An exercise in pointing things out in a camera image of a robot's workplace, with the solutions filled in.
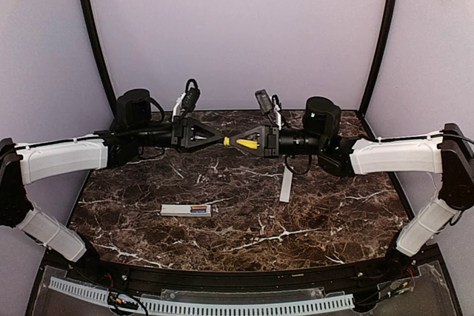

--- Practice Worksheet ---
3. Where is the left black frame post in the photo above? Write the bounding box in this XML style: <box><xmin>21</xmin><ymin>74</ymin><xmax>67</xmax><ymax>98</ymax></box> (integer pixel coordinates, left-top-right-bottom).
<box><xmin>79</xmin><ymin>0</ymin><xmax>117</xmax><ymax>117</ymax></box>

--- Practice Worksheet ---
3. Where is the white slotted cable duct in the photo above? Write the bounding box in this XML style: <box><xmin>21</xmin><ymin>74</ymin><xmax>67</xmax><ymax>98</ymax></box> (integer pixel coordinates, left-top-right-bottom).
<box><xmin>48</xmin><ymin>277</ymin><xmax>355</xmax><ymax>315</ymax></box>

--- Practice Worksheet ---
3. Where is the black frame post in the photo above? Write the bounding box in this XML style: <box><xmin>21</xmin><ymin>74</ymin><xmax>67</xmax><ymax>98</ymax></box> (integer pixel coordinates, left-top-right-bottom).
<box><xmin>358</xmin><ymin>0</ymin><xmax>396</xmax><ymax>117</ymax></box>
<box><xmin>79</xmin><ymin>0</ymin><xmax>117</xmax><ymax>117</ymax></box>

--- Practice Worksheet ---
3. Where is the yellow handled screwdriver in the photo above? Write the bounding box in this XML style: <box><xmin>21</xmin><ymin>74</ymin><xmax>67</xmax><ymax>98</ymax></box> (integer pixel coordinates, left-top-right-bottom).
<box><xmin>223</xmin><ymin>137</ymin><xmax>259</xmax><ymax>150</ymax></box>

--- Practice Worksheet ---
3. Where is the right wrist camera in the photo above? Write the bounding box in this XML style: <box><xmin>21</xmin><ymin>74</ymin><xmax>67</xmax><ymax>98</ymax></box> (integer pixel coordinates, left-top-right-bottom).
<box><xmin>255</xmin><ymin>89</ymin><xmax>284</xmax><ymax>129</ymax></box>

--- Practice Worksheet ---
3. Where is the right black frame post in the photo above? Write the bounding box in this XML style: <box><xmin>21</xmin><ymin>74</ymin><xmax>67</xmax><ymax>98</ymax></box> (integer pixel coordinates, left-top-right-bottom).
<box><xmin>358</xmin><ymin>0</ymin><xmax>396</xmax><ymax>117</ymax></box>

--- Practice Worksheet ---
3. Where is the white battery compartment cover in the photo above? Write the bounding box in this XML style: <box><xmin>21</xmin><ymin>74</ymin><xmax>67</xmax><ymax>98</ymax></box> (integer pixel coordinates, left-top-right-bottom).
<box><xmin>279</xmin><ymin>167</ymin><xmax>293</xmax><ymax>203</ymax></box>

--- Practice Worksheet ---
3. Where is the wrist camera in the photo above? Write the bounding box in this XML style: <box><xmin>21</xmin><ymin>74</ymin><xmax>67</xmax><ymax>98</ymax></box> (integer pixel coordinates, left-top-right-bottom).
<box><xmin>170</xmin><ymin>78</ymin><xmax>201</xmax><ymax>122</ymax></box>
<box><xmin>255</xmin><ymin>89</ymin><xmax>284</xmax><ymax>129</ymax></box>

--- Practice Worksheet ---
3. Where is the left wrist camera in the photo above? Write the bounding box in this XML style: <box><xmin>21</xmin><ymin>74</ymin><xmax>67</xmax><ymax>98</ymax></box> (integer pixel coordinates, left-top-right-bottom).
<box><xmin>170</xmin><ymin>78</ymin><xmax>201</xmax><ymax>122</ymax></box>

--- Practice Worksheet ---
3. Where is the black front table rail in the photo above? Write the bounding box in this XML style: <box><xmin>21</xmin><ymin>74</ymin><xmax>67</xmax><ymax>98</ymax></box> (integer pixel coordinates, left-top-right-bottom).
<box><xmin>84</xmin><ymin>258</ymin><xmax>384</xmax><ymax>295</ymax></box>

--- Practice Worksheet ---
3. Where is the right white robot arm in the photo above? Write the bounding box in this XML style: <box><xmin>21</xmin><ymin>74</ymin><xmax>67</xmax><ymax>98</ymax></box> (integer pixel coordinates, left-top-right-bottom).
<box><xmin>224</xmin><ymin>90</ymin><xmax>473</xmax><ymax>257</ymax></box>

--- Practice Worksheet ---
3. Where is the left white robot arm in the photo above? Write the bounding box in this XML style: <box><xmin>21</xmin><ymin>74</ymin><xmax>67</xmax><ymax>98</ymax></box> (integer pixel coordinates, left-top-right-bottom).
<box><xmin>1</xmin><ymin>87</ymin><xmax>223</xmax><ymax>263</ymax></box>

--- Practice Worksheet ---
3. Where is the white remote control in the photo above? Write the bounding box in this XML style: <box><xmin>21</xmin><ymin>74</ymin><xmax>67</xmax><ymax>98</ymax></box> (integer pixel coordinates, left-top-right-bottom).
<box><xmin>160</xmin><ymin>204</ymin><xmax>212</xmax><ymax>218</ymax></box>

